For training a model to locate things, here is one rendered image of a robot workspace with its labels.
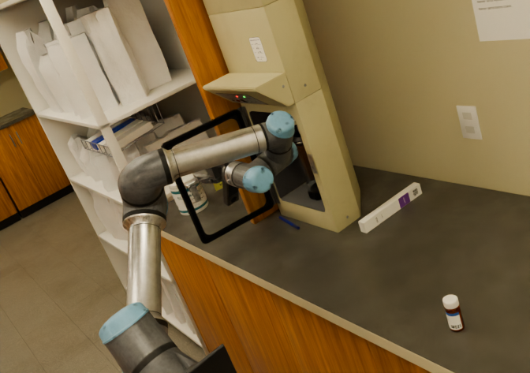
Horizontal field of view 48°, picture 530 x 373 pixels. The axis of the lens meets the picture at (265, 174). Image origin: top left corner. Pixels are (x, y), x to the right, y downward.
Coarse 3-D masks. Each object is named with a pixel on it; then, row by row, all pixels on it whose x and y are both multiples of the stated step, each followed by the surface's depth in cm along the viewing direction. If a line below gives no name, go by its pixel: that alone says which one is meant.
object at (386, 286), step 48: (384, 192) 214; (432, 192) 203; (480, 192) 192; (192, 240) 231; (240, 240) 218; (288, 240) 206; (336, 240) 196; (384, 240) 186; (432, 240) 178; (480, 240) 170; (528, 240) 162; (288, 288) 180; (336, 288) 172; (384, 288) 164; (432, 288) 158; (480, 288) 151; (528, 288) 146; (384, 336) 147; (432, 336) 142; (480, 336) 137; (528, 336) 132
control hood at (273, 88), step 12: (216, 84) 194; (228, 84) 188; (240, 84) 183; (252, 84) 178; (264, 84) 175; (276, 84) 177; (288, 84) 179; (252, 96) 183; (264, 96) 177; (276, 96) 178; (288, 96) 180
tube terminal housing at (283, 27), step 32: (288, 0) 175; (224, 32) 194; (256, 32) 180; (288, 32) 177; (256, 64) 188; (288, 64) 178; (320, 64) 200; (320, 96) 187; (320, 128) 189; (320, 160) 191; (320, 192) 196; (352, 192) 200; (320, 224) 206
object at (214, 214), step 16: (224, 128) 206; (240, 160) 211; (192, 176) 205; (208, 192) 209; (240, 192) 214; (208, 208) 210; (224, 208) 213; (240, 208) 215; (256, 208) 218; (208, 224) 211; (224, 224) 214
